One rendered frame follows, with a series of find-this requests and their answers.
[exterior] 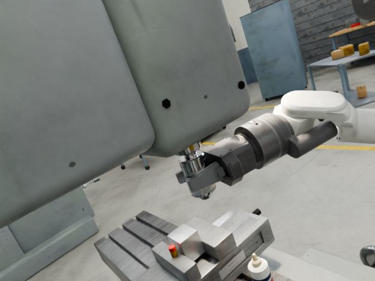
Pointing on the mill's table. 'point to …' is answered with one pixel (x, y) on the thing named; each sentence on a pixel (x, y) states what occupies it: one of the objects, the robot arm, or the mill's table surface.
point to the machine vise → (162, 251)
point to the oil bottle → (259, 269)
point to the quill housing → (181, 67)
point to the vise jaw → (213, 238)
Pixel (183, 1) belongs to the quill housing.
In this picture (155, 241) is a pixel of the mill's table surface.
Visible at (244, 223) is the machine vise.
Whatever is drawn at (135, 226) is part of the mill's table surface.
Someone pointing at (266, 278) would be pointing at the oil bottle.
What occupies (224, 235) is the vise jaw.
